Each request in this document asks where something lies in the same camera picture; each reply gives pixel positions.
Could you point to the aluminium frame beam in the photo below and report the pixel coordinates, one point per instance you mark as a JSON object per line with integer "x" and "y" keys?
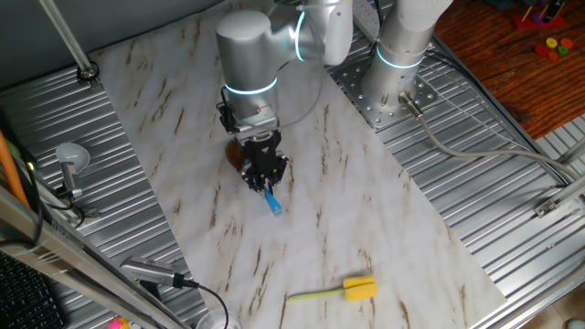
{"x": 68, "y": 256}

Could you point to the red toy base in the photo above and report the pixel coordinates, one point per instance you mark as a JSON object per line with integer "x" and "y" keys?
{"x": 525, "y": 22}

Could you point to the marble pattern table mat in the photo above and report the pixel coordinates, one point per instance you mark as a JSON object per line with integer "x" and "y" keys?
{"x": 365, "y": 219}

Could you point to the yellow pink duck toy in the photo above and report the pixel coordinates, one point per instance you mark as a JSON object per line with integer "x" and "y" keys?
{"x": 118, "y": 323}

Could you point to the metal camera mount clamp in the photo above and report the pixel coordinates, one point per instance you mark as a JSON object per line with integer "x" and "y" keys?
{"x": 75, "y": 201}

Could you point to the orange stick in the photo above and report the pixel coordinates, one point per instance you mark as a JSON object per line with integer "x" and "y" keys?
{"x": 11, "y": 173}

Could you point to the aluminium camera pole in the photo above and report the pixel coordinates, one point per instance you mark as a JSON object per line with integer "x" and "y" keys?
{"x": 68, "y": 41}

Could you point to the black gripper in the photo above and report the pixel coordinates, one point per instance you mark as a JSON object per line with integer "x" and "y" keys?
{"x": 262, "y": 153}

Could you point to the aluminium corner bracket beam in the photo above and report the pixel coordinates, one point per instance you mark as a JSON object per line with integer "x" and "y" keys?
{"x": 562, "y": 196}

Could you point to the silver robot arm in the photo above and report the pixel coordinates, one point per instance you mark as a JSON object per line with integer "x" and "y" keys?
{"x": 247, "y": 50}

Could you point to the brown wooden table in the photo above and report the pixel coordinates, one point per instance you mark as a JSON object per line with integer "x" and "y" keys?
{"x": 503, "y": 68}

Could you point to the black keyboard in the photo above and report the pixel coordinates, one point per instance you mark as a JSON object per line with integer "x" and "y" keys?
{"x": 27, "y": 297}

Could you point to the grey depth camera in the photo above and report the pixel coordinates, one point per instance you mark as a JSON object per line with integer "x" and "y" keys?
{"x": 146, "y": 269}

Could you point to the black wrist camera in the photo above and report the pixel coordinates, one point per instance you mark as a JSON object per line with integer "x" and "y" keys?
{"x": 227, "y": 119}

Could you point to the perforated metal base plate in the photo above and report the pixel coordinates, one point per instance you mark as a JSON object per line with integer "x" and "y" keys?
{"x": 365, "y": 105}

